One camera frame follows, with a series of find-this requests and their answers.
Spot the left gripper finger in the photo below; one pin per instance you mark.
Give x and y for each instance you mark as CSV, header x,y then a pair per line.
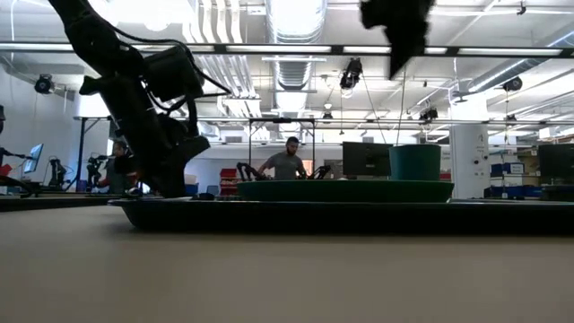
x,y
159,175
184,166

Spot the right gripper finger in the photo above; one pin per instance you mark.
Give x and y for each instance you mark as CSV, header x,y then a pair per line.
x,y
414,45
397,51

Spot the teal cup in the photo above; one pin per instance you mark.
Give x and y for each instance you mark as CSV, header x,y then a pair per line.
x,y
414,163

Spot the green plate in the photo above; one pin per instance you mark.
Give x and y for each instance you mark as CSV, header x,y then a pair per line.
x,y
345,191

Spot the dark serving tray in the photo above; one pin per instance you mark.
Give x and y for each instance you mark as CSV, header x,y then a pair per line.
x,y
350,217

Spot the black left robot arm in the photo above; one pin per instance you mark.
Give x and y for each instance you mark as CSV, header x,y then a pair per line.
x,y
89,31

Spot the black background robot arm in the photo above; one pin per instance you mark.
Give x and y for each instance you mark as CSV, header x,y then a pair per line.
x,y
249,172
322,172

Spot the white box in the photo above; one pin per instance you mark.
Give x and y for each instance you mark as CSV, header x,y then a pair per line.
x,y
190,179

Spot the blue storage bin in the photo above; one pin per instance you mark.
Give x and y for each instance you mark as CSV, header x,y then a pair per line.
x,y
192,189

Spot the person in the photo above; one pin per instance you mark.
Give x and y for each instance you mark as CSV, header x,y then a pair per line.
x,y
284,163
117,172

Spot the red storage bins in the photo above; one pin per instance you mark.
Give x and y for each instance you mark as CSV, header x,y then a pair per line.
x,y
228,181

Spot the lit computer monitor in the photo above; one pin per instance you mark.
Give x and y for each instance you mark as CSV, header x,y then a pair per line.
x,y
33,158

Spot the black computer monitor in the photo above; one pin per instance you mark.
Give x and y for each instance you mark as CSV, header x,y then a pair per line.
x,y
365,159
557,161

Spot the white column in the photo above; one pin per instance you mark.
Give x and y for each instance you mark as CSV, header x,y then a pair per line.
x,y
468,152

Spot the red background object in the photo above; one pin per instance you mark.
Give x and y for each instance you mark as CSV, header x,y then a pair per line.
x,y
4,169

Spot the blue storage bins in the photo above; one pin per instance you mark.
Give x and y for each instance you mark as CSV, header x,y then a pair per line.
x,y
507,168
515,192

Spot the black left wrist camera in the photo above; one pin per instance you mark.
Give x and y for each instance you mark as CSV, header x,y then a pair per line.
x,y
172,74

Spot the silver ceiling duct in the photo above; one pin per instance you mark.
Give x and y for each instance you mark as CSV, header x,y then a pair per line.
x,y
293,36

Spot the black overhead frame bar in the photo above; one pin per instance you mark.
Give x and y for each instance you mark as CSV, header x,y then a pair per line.
x,y
291,49

